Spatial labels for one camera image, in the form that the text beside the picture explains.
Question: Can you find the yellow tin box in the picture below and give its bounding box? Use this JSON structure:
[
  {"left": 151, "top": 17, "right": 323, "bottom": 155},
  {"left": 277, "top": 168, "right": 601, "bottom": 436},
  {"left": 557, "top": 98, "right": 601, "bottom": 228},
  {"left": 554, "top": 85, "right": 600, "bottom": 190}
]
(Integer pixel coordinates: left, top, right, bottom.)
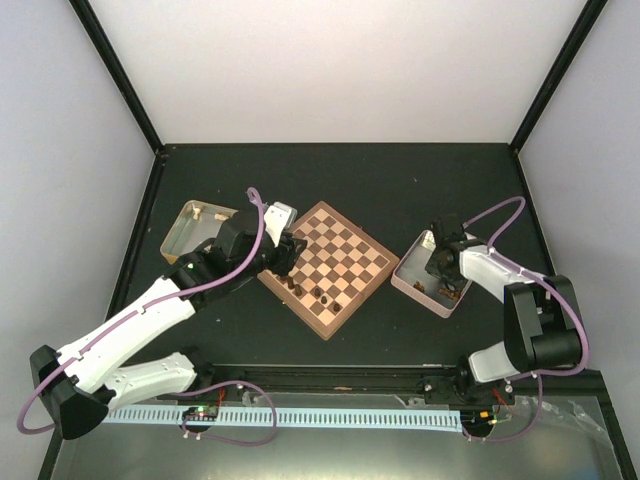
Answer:
[{"left": 160, "top": 200, "right": 236, "bottom": 264}]

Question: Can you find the light chess pieces pile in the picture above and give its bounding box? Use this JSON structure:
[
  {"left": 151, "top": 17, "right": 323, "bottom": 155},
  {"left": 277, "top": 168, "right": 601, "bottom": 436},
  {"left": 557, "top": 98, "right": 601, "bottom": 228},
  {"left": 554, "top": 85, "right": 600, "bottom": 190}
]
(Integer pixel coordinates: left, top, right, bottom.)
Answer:
[{"left": 192, "top": 205, "right": 228, "bottom": 221}]

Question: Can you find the wooden chess board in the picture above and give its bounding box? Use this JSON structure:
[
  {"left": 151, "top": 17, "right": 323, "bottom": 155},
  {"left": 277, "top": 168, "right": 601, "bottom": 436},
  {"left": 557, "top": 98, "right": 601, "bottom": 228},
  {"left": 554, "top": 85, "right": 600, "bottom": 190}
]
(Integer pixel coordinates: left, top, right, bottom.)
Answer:
[{"left": 259, "top": 201, "right": 399, "bottom": 340}]

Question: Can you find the light blue cable duct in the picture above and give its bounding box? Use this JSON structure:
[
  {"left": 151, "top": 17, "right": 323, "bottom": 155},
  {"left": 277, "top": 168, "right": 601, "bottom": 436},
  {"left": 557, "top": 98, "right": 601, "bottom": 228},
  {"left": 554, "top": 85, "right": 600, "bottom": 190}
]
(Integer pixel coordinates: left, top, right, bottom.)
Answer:
[{"left": 104, "top": 405, "right": 462, "bottom": 433}]

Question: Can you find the pink tin box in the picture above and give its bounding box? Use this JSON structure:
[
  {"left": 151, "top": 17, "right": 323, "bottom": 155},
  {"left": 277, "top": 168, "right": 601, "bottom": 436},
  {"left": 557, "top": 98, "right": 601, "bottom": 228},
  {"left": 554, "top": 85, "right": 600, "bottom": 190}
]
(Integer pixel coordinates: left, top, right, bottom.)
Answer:
[{"left": 391, "top": 230, "right": 471, "bottom": 318}]

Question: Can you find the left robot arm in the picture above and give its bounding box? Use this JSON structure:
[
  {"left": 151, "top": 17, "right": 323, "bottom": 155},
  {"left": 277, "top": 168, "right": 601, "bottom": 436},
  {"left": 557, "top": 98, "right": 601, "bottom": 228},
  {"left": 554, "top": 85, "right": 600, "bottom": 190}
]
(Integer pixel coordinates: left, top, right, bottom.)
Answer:
[{"left": 29, "top": 203, "right": 307, "bottom": 440}]

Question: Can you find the dark chess pieces pile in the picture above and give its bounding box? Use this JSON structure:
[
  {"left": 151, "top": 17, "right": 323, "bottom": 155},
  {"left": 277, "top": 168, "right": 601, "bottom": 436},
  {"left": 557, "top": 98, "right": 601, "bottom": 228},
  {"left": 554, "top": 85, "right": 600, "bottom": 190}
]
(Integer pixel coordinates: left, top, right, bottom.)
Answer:
[{"left": 413, "top": 281, "right": 461, "bottom": 301}]

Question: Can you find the black frame rail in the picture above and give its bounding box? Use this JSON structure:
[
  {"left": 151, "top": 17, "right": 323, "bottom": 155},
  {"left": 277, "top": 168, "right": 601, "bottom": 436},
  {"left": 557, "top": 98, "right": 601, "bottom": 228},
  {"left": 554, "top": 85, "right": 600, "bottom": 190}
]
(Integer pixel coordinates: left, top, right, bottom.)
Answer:
[{"left": 74, "top": 362, "right": 621, "bottom": 401}]

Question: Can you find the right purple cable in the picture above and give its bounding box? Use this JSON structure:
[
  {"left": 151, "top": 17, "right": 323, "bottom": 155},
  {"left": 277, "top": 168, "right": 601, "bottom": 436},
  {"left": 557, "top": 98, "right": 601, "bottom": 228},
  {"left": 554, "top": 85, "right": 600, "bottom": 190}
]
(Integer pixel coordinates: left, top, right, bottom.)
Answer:
[{"left": 462, "top": 196, "right": 591, "bottom": 444}]

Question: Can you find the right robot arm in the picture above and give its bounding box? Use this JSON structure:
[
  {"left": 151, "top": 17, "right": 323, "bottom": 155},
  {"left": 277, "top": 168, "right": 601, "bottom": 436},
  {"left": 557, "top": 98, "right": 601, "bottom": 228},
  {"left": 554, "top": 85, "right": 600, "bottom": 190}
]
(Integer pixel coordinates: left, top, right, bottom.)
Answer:
[{"left": 425, "top": 239, "right": 588, "bottom": 403}]

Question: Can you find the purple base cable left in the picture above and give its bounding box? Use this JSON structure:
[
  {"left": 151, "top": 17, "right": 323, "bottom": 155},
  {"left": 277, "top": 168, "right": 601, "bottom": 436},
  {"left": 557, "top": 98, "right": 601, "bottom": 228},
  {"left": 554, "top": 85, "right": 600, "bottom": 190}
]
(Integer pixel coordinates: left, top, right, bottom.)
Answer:
[{"left": 180, "top": 380, "right": 279, "bottom": 445}]

